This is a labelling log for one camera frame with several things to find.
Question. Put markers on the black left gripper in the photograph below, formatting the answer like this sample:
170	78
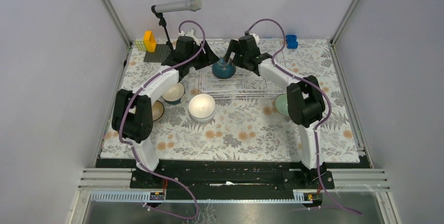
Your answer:
208	58

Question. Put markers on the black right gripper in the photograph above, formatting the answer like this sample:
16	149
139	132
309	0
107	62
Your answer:
234	47

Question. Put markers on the dark blue ceramic bowl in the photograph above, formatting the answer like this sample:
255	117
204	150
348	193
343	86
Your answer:
223	70

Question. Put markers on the teal bowl white interior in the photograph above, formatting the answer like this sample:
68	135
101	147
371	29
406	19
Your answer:
174	94

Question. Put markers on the pale green ceramic bowl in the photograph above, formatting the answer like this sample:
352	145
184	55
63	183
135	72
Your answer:
281	105

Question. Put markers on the white ribbed bowl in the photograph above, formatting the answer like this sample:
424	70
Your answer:
202	107

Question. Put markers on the dark brown patterned bowl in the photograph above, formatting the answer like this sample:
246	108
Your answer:
157	110

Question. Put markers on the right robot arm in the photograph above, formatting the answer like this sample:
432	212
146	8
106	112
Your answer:
305	100

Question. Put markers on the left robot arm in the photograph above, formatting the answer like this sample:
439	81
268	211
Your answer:
132	114

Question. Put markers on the grey toy baseplate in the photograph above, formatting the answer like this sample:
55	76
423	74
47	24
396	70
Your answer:
159	55

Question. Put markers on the black microphone tripod stand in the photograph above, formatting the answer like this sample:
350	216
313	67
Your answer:
163	24

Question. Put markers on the orange toy block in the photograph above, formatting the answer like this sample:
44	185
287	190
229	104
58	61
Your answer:
149	41

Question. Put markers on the grey microphone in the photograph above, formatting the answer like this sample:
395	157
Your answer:
186	5

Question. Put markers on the yellow-green toy block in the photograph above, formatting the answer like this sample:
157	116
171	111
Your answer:
140	45

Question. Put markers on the blue toy block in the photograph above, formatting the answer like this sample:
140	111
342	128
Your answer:
291	41

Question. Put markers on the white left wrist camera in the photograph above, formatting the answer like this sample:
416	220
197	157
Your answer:
190	33

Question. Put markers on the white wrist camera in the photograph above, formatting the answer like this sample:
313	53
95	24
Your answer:
256	37
190	33

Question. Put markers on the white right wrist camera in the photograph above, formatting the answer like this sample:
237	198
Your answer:
256	37

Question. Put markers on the white wire dish rack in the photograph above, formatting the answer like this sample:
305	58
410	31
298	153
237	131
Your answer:
243	84

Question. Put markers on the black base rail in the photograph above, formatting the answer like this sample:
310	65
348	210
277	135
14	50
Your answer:
232	180

